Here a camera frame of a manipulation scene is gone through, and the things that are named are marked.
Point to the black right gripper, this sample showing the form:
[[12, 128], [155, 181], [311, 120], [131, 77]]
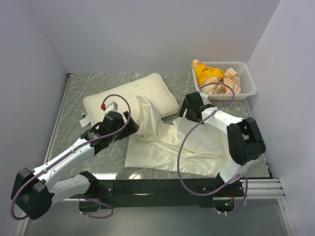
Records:
[[185, 106]]

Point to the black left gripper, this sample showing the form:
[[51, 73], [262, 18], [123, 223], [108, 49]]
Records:
[[131, 127]]

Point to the cream rectangular pillow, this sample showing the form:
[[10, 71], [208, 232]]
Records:
[[151, 87]]

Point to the cream satin pillowcase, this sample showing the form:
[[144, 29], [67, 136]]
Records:
[[157, 144]]

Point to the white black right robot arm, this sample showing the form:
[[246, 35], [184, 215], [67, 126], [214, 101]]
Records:
[[244, 139]]

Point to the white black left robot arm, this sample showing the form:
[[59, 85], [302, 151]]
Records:
[[35, 191]]

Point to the white pillow label tag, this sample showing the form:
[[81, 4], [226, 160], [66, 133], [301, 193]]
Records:
[[85, 120]]

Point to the yellow cloth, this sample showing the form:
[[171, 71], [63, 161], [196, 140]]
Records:
[[204, 72]]

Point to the white orange patterned cloth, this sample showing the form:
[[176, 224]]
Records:
[[216, 86]]

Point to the white plastic basket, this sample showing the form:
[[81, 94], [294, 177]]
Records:
[[247, 85]]

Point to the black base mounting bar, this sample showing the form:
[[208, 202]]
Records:
[[156, 193]]

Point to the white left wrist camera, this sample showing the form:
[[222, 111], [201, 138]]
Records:
[[111, 107]]

